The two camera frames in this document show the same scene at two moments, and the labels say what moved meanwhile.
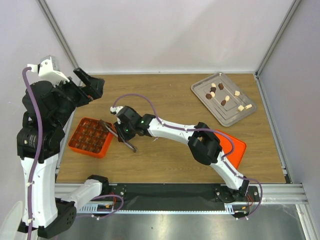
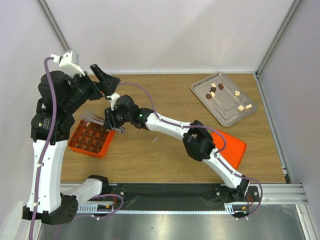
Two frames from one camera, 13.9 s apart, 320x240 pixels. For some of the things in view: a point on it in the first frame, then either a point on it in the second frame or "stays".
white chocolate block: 248,106 stays
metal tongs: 129,146 → 92,117
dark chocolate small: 213,89 stays
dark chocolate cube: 220,86 stays
